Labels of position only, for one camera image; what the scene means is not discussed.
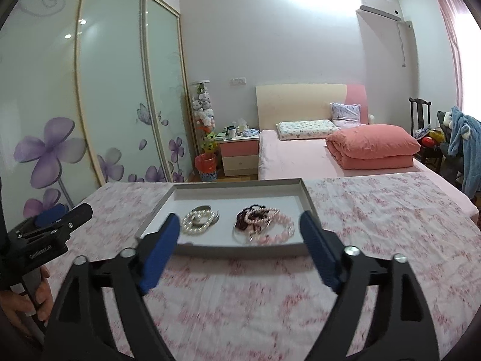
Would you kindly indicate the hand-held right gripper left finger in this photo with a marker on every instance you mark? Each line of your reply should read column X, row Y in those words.
column 161, row 255

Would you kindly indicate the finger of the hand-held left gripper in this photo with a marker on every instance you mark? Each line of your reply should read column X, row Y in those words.
column 75, row 216
column 50, row 214

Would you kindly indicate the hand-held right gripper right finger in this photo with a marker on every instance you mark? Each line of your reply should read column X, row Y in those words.
column 319, row 248

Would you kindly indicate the thin silver bangle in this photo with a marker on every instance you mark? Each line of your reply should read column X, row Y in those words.
column 236, row 233

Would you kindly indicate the grey cardboard tray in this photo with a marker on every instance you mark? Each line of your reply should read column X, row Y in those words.
column 229, row 191

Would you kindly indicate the person's left hand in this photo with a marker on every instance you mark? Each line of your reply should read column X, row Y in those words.
column 41, row 301

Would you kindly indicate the pink floral tablecloth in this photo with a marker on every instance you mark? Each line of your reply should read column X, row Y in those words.
column 225, row 308

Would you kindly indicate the bed with pink sheet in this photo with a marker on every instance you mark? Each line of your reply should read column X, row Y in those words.
column 293, row 158

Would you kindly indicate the red lined waste bin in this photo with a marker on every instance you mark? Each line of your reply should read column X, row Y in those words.
column 206, row 167

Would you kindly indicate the folded pink quilt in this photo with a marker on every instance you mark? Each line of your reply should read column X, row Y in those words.
column 372, row 146

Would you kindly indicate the sliding wardrobe with purple flowers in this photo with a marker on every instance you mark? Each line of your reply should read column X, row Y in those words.
column 105, row 101

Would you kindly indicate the white patterned pillow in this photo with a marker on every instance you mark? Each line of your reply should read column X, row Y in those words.
column 306, row 128

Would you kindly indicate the pink and cream nightstand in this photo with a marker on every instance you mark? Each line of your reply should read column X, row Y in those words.
column 238, row 158

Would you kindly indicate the purple floral pillow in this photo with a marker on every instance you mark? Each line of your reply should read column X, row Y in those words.
column 345, row 114

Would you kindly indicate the white mug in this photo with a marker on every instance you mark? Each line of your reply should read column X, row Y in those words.
column 231, row 132

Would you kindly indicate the clear tube of plush toys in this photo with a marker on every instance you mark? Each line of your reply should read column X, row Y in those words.
column 203, row 116

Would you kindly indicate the cream and pink headboard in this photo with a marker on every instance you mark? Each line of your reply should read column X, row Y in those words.
column 300, row 101

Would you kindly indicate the red and yellow toy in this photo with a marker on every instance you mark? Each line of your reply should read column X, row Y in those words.
column 430, row 139

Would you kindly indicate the dark wooden chair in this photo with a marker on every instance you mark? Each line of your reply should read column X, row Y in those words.
column 420, row 114

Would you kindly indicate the blue plush robe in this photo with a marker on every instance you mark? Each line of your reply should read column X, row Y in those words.
column 466, row 143

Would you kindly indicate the pink curtain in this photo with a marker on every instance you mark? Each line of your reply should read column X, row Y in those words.
column 456, row 45

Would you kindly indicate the white air conditioner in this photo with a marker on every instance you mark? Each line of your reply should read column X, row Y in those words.
column 379, row 5

